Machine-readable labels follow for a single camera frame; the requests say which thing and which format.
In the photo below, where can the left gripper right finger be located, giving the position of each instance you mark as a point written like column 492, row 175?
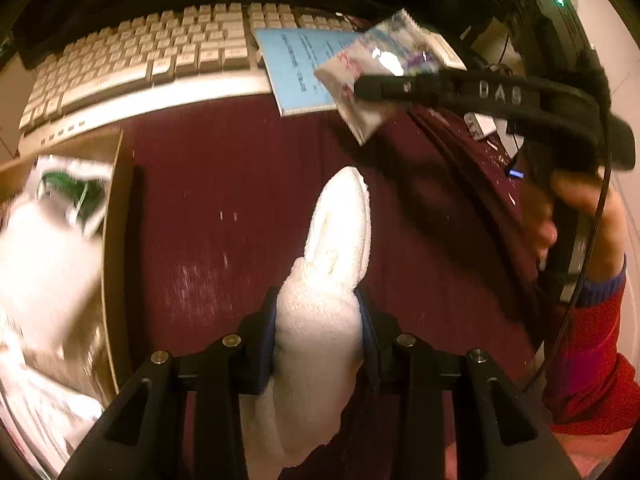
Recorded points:
column 499, row 435

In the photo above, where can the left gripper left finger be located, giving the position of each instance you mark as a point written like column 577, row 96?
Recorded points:
column 179, row 417

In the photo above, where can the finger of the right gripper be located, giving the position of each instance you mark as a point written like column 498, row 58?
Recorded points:
column 566, row 122

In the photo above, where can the white towel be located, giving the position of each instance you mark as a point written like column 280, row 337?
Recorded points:
column 318, row 341

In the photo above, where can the colourful floral snack pouch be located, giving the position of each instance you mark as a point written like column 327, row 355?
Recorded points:
column 397, row 46

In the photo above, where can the green white granule sachet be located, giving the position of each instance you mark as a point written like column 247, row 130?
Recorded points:
column 75, row 189

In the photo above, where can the red sleeve forearm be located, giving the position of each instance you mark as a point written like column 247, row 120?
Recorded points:
column 590, row 385

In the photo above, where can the person right hand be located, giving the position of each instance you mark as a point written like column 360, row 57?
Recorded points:
column 580, row 192

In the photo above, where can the smartphone with lit screen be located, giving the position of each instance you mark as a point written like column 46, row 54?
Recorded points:
column 516, row 168

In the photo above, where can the white usb charger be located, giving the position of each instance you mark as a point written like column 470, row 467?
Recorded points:
column 480, row 125

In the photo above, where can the cardboard box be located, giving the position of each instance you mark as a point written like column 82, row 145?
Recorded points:
column 63, row 219

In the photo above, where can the dark red cloth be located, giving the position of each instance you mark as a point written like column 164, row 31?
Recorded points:
column 220, row 206

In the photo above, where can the light blue booklet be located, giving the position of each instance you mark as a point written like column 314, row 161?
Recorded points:
column 291, row 55

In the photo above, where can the white keyboard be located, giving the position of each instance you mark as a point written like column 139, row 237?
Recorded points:
column 157, row 61

